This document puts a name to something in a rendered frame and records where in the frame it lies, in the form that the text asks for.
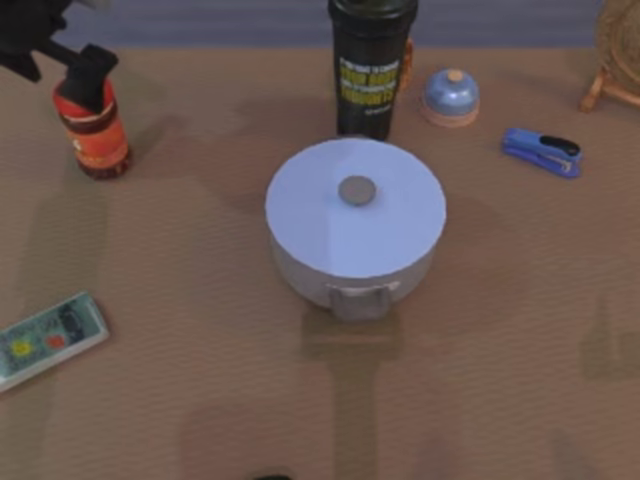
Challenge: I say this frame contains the blue call bell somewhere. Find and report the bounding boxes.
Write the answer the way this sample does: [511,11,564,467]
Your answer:
[418,67,481,129]

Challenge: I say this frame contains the woven fan on wooden stand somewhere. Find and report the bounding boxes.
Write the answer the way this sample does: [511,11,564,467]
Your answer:
[578,0,640,114]

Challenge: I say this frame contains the black shaker bottle yellow print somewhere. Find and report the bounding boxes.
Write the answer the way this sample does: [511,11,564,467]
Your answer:
[327,0,418,142]

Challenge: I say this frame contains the red orange snack canister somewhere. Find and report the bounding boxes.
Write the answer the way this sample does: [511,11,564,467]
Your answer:
[52,78,134,179]

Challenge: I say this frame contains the blue black stapler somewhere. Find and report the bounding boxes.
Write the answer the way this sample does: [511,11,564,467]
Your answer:
[500,127,584,179]

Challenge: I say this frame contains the grey remote control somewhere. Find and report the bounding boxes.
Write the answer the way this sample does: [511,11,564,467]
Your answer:
[0,291,110,394]

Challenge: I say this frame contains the white pot with lid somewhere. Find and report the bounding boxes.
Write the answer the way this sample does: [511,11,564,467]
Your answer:
[264,135,448,322]

